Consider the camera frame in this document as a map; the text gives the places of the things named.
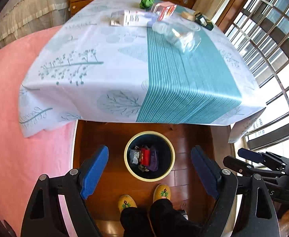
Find clear plastic jar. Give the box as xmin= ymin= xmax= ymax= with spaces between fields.
xmin=152 ymin=22 xmax=201 ymax=54

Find white medicine box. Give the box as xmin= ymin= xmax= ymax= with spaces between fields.
xmin=111 ymin=10 xmax=158 ymax=27

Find small beige block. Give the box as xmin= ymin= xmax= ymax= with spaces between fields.
xmin=181 ymin=11 xmax=196 ymax=22

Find red white carton box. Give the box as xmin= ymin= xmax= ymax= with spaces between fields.
xmin=150 ymin=2 xmax=177 ymax=22

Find green paper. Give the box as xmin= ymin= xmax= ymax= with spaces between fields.
xmin=139 ymin=0 xmax=155 ymax=10

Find red plastic bag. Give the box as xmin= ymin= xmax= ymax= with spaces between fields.
xmin=141 ymin=148 xmax=151 ymax=166

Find purple plastic bag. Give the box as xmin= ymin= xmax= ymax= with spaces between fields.
xmin=147 ymin=147 xmax=158 ymax=172

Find round trash bin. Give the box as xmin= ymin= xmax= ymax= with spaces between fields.
xmin=123 ymin=131 xmax=175 ymax=182

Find yellow slipper left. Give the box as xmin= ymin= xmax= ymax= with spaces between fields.
xmin=117 ymin=194 xmax=137 ymax=213

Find person black trouser legs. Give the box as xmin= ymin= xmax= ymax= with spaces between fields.
xmin=120 ymin=199 xmax=201 ymax=236

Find pink bedspread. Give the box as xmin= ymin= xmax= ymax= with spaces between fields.
xmin=0 ymin=27 xmax=76 ymax=234

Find tree print tablecloth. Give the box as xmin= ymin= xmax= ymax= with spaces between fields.
xmin=19 ymin=0 xmax=266 ymax=143

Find window grille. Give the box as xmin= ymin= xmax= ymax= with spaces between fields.
xmin=218 ymin=0 xmax=289 ymax=151

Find lace covered furniture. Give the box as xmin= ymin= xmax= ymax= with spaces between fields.
xmin=0 ymin=0 xmax=69 ymax=49

